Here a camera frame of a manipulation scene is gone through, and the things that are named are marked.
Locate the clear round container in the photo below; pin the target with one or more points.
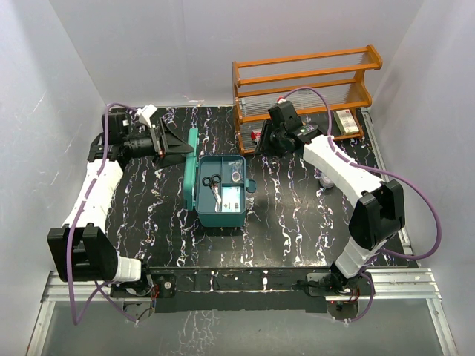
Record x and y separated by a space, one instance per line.
326 182

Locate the white blue card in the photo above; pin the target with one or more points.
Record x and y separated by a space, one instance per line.
231 199

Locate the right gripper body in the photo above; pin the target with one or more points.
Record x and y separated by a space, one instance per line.
276 145

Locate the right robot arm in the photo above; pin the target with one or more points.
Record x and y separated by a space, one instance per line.
378 206

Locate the blue divided tray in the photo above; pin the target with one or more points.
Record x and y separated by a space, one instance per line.
232 171

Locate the wooden shelf rack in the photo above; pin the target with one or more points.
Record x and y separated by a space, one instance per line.
314 82

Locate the red white medicine box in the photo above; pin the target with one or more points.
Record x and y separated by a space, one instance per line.
255 135

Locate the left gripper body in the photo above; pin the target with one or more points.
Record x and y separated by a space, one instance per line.
142 146

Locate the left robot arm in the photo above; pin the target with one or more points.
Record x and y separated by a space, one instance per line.
80 248

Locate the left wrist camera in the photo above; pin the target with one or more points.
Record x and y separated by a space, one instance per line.
145 114

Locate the white green medicine box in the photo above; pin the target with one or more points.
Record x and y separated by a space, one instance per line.
346 122

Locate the small black scissors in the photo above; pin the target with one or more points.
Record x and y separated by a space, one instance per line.
213 182

